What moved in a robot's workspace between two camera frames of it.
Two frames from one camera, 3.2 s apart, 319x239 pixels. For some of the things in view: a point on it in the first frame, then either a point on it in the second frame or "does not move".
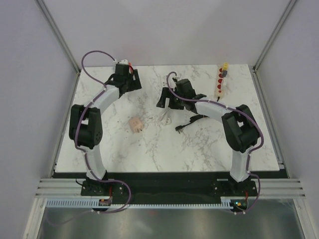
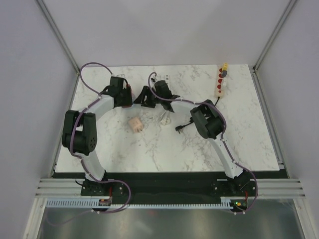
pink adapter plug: (136, 124) does not move
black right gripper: (166, 93) to (146, 91)
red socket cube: (130, 66) to (133, 96)
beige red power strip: (220, 83) does not move
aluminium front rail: (265, 187) does not move
